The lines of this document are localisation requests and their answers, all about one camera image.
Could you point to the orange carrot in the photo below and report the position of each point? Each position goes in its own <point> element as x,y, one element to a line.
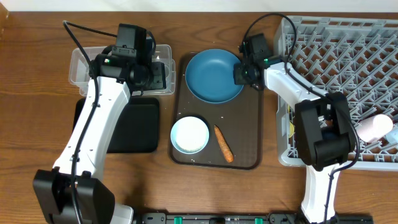
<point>228,155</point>

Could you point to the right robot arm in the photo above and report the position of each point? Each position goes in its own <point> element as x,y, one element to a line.
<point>324,135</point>

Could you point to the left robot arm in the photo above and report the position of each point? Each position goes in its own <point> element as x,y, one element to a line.
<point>116,113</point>

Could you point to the dark brown serving tray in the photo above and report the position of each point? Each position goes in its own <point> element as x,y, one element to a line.
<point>239,120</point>

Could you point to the dark blue plate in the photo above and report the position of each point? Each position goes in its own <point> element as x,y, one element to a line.
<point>209,76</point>

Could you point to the black plastic bin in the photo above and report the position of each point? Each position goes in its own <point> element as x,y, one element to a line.
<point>137,129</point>

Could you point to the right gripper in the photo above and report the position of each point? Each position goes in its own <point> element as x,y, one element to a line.
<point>239,78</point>

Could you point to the clear plastic bin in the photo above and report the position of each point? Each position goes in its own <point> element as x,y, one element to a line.
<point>78,73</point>

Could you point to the pale yellow spoon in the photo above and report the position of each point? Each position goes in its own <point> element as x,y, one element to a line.
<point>291,126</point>

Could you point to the light blue cup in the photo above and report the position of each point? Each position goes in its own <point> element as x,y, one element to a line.
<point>392,136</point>

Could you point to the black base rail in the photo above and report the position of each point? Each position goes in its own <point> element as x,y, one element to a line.
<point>273,218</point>

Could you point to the light blue small bowl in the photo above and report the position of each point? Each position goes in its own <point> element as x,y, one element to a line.
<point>189,135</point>

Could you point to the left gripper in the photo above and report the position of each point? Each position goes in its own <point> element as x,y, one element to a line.
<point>160,79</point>

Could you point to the pink white cup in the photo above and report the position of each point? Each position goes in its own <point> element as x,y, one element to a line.
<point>373,128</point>

